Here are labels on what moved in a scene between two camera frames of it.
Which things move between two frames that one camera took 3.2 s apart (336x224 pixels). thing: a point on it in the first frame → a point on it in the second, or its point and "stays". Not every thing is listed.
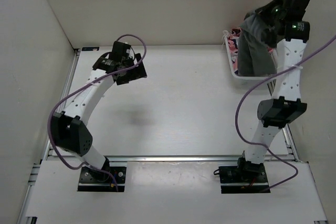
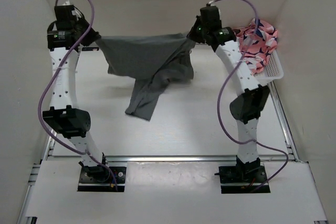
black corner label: x=90 y=49 stays
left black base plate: x=90 y=180 stays
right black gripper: x=262 y=12 → x=193 y=35
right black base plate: x=250 y=178 stays
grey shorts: x=254 y=55 → x=153 y=61
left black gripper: x=137 y=72 → x=93 y=36
